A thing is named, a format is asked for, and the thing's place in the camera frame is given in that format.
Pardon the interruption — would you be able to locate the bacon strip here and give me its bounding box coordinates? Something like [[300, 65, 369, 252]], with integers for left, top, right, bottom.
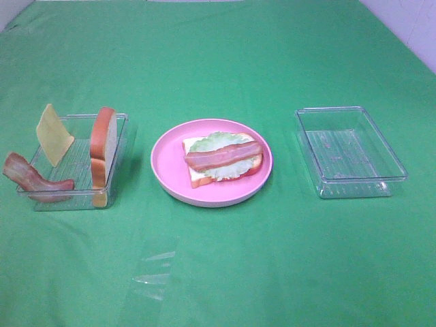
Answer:
[[2, 152, 75, 192], [185, 141, 262, 171]]

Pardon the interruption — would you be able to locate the green lettuce leaf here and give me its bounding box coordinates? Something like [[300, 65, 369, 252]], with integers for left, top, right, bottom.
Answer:
[[183, 131, 262, 187]]

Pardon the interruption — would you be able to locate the bread slice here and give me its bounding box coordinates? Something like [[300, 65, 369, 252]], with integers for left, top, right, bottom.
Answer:
[[90, 107, 117, 190], [183, 131, 263, 188]]

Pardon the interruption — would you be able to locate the pink plate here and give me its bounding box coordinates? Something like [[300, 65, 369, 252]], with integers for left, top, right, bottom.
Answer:
[[151, 119, 273, 208]]

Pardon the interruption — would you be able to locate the green tablecloth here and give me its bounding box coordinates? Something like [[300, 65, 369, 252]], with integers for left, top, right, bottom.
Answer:
[[1, 1, 435, 326]]

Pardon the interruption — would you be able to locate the clear right plastic container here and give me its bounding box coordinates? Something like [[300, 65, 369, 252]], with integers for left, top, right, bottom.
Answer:
[[295, 106, 408, 199]]

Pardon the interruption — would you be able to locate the clear plastic container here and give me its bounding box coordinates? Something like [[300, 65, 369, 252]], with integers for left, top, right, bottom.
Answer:
[[16, 113, 136, 211], [295, 106, 408, 199]]

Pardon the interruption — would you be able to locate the clear tape strip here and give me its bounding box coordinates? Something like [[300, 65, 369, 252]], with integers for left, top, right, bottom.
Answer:
[[131, 236, 178, 302]]

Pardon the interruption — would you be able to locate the clear left plastic container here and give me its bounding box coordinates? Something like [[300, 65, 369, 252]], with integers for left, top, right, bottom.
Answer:
[[16, 113, 136, 211]]

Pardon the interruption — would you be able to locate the yellow cheese slice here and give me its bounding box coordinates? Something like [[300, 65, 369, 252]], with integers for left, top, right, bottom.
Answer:
[[36, 104, 74, 167]]

